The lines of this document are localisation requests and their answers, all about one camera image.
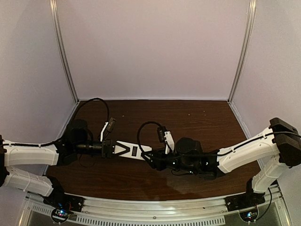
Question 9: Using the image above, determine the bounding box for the white remote control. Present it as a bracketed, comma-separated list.
[114, 140, 153, 162]

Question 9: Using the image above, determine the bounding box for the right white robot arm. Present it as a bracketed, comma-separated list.
[141, 118, 301, 197]

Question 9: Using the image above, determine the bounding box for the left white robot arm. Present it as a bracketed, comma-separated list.
[0, 119, 141, 200]

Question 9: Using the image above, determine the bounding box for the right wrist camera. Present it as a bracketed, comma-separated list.
[157, 127, 175, 154]

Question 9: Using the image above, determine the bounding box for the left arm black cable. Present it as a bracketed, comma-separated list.
[0, 98, 111, 148]

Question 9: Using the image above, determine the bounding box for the front aluminium rail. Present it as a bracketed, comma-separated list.
[23, 186, 290, 226]

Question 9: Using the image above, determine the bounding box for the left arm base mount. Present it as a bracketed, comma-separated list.
[42, 193, 85, 224]

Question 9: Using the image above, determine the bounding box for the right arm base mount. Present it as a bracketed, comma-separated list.
[224, 192, 265, 223]

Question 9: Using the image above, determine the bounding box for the left aluminium frame post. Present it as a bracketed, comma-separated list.
[49, 0, 79, 103]

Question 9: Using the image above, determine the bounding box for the aluminium frame post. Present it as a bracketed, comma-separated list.
[228, 0, 257, 105]
[49, 0, 79, 103]

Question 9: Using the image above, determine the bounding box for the right aluminium frame post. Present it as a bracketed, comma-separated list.
[228, 0, 257, 105]

